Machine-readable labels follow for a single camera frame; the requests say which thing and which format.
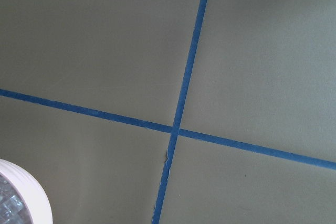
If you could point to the clear ice cubes pile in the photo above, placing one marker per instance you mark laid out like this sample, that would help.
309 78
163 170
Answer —
13 209

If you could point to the pink bowl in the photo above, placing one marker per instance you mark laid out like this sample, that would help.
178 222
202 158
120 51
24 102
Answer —
30 191

